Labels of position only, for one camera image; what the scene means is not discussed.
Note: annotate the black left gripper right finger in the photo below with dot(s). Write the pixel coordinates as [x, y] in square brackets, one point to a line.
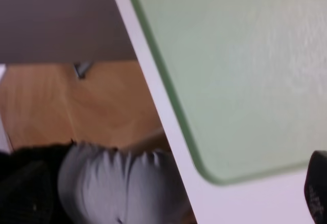
[315, 187]

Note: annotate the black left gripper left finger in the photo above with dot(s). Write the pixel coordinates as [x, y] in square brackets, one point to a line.
[29, 185]

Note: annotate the children's blue denim shorts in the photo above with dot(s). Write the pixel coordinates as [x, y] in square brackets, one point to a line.
[102, 185]

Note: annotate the light green plastic tray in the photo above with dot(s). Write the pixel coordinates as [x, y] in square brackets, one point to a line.
[246, 79]

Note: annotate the grey metal table leg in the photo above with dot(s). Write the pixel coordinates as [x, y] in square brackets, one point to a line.
[81, 68]

